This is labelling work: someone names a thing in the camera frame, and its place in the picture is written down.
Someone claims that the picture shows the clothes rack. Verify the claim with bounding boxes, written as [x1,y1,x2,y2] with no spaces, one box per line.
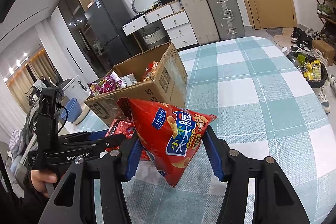
[26,77,57,101]

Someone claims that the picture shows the dark grey fridge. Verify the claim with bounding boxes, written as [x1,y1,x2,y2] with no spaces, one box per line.
[84,0,143,67]

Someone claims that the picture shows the red foil snack packet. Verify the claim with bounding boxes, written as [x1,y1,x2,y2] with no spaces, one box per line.
[139,147,152,161]
[105,119,136,140]

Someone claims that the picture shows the blue plastic basin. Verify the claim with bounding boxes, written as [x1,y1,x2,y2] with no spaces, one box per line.
[60,98,79,122]

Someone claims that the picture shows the purple snack bag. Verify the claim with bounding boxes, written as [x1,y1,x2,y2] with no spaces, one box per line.
[89,82,105,96]
[101,76,126,93]

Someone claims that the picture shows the person's left forearm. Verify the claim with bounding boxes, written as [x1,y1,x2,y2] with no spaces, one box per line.
[0,174,53,224]

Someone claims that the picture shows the beige round basin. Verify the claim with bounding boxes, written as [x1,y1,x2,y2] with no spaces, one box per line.
[71,109,91,125]

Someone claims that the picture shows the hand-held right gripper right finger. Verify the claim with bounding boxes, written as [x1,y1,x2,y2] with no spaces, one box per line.
[202,126,297,224]

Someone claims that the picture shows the red cone crisp bag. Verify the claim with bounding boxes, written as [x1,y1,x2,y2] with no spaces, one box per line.
[117,98,217,188]

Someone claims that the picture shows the beige suitcase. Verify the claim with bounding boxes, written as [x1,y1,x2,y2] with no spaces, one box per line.
[181,0,219,45]

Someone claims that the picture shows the person's left hand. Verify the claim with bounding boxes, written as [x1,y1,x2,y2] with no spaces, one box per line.
[31,169,58,197]

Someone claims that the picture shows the dark glass cabinet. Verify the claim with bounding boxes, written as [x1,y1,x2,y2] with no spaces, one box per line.
[58,0,111,77]

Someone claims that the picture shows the black trash bin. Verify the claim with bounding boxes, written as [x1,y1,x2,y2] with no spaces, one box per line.
[294,52,328,88]

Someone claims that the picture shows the silver suitcase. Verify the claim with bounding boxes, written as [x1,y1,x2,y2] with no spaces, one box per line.
[205,0,245,41]

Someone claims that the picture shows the teal checked tablecloth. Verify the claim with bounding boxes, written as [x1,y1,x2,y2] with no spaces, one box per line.
[76,36,332,224]

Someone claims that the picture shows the beige curtain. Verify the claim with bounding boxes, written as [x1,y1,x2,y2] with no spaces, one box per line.
[7,48,57,114]

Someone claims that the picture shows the white desk with drawers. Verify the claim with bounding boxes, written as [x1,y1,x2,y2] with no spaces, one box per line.
[122,2,198,48]

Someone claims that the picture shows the black sneakers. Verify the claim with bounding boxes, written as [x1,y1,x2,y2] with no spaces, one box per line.
[291,27,314,52]

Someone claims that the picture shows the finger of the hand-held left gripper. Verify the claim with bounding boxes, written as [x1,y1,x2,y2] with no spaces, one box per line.
[62,134,127,155]
[59,130,111,146]

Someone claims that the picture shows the cardboard box on floor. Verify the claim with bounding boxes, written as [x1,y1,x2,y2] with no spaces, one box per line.
[312,39,335,65]

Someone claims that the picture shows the plastic bottle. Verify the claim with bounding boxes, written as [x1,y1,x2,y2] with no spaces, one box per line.
[281,47,300,68]

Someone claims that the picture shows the white electric kettle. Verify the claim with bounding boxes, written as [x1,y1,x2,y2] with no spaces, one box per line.
[64,76,91,98]

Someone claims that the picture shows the red noodle snack bag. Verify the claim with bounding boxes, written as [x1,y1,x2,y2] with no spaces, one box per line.
[143,61,161,81]

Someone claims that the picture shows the yellow packets in bin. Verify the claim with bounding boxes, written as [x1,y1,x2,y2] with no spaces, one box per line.
[302,60,322,80]

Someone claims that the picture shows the shoe rack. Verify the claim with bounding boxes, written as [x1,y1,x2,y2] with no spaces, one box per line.
[303,0,336,38]

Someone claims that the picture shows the woven basket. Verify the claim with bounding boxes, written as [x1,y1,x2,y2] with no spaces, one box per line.
[142,28,167,46]

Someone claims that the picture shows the black cable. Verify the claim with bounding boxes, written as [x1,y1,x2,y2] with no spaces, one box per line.
[56,106,69,135]

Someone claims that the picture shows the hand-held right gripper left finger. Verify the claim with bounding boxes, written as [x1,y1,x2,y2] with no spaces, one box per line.
[38,132,143,224]

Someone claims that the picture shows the white sneaker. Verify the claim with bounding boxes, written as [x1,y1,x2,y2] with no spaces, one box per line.
[318,88,332,113]

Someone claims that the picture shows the brown cardboard box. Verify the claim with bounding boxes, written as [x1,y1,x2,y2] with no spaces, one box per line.
[84,42,188,127]

